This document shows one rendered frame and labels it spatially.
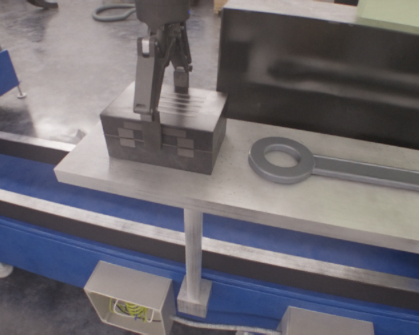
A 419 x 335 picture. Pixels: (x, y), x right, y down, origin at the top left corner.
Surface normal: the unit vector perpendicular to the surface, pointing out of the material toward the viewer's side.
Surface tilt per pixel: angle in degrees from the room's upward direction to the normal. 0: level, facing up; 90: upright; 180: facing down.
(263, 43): 90
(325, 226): 90
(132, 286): 0
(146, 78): 64
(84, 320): 0
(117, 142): 90
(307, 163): 0
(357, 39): 90
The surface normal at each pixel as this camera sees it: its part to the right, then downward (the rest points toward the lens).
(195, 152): -0.23, 0.63
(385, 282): 0.04, -0.76
